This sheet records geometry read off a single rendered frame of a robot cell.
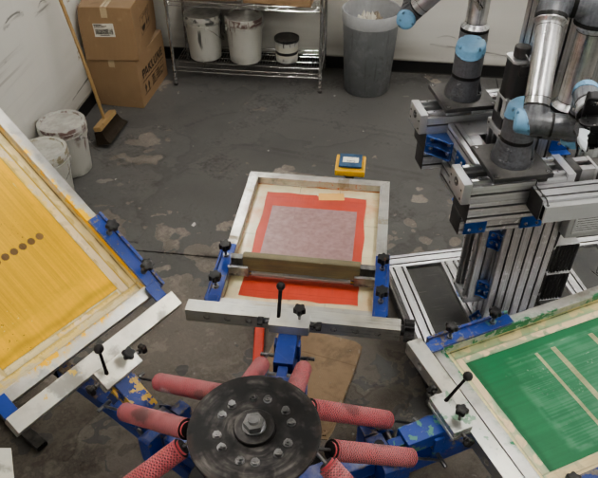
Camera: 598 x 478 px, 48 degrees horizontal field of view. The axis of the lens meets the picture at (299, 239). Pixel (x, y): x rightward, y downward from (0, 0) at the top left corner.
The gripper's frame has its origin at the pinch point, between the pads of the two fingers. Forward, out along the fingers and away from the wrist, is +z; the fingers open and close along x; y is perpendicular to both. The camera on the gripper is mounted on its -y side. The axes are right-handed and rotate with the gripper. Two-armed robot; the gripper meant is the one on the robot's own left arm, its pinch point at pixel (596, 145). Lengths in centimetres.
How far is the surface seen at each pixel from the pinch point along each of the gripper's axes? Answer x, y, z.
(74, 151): 288, 109, -163
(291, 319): 82, 49, 23
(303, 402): 64, 28, 68
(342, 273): 72, 56, -7
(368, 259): 67, 64, -24
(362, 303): 65, 64, -1
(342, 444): 55, 37, 72
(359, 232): 73, 63, -38
